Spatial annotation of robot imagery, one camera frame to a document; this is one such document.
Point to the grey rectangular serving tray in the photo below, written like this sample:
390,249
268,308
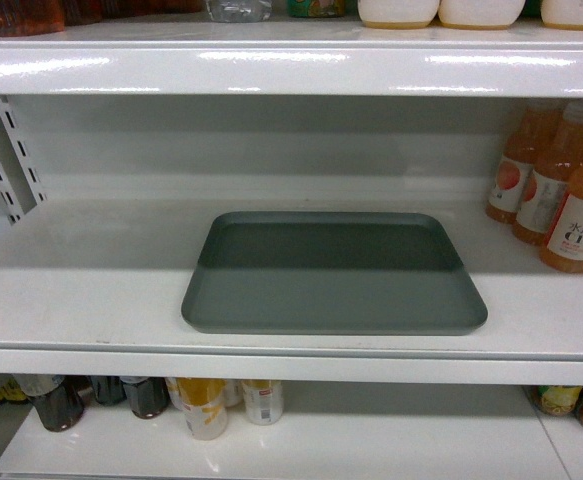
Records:
331,273

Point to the white label bottle lower shelf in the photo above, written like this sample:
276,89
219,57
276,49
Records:
264,401

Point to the yellow drink bottle lower shelf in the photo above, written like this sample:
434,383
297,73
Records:
204,407

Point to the orange juice bottle back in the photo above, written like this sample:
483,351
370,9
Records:
522,149

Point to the white jug left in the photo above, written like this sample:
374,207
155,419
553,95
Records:
397,14

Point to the white jug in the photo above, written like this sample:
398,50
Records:
562,14
397,14
479,14

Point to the orange juice bottle middle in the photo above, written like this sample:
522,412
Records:
548,182

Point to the white jug middle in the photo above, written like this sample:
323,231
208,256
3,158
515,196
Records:
479,14

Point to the dark cola bottle lower shelf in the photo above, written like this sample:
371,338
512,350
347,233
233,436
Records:
54,398

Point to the white slotted shelf upright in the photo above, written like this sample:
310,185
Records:
21,187

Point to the white jug right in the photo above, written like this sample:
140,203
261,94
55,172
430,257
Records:
562,14

